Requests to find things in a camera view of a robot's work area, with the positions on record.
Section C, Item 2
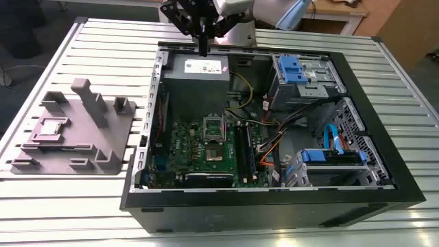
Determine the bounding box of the silver CPU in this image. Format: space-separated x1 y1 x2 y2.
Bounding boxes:
39 120 64 136

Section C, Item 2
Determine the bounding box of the metal socket cover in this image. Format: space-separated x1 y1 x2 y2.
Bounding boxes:
203 113 227 143

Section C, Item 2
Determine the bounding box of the blue data wire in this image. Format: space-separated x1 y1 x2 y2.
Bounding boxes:
323 122 347 156

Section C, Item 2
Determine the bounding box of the wooden desk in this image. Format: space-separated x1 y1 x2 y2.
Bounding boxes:
297 0 371 36

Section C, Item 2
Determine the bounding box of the black graphics card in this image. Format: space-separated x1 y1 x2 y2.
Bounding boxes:
173 171 235 189

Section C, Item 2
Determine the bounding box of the brown wooden cabinet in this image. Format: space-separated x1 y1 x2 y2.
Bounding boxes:
356 0 439 74

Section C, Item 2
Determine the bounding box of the silver disk bay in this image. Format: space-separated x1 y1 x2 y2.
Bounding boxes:
280 148 393 188

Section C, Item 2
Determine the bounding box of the silver drive cage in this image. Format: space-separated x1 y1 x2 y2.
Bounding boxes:
268 53 347 112

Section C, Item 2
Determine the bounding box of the CPU socket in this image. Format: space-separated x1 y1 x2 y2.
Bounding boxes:
204 144 228 163

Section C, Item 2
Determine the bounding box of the black RAM slot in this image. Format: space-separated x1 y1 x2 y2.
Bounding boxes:
236 122 249 182

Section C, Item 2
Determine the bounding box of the blue drive carrier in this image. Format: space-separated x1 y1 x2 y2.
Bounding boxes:
279 55 308 85

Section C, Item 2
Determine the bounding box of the grey parts rack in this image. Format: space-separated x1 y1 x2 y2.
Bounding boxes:
9 78 137 176

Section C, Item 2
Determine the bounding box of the black chair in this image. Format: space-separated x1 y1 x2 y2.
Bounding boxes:
0 0 47 60

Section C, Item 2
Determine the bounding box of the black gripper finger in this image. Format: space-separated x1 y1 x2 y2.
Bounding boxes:
159 0 204 57
203 13 248 57

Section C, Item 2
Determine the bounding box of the red orange wire bundle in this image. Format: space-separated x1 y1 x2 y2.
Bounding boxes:
260 112 277 126

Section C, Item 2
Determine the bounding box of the yellow wire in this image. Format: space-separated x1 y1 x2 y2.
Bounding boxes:
227 71 255 112

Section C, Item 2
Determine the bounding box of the green motherboard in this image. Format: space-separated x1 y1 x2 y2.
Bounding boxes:
149 118 272 189

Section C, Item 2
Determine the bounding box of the black PC case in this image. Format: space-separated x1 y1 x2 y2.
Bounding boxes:
119 40 427 234

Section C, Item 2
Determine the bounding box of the grey power supply unit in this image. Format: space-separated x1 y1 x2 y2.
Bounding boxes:
160 53 231 123

